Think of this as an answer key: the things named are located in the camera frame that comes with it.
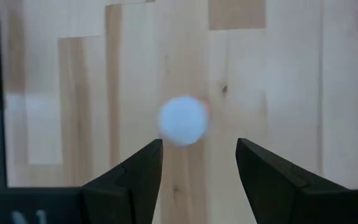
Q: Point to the red transparent pill bottle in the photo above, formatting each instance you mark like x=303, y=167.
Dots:
x=183, y=121

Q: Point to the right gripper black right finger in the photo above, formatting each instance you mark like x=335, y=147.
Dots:
x=275, y=193

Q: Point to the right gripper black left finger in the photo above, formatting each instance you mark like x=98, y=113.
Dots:
x=135, y=189

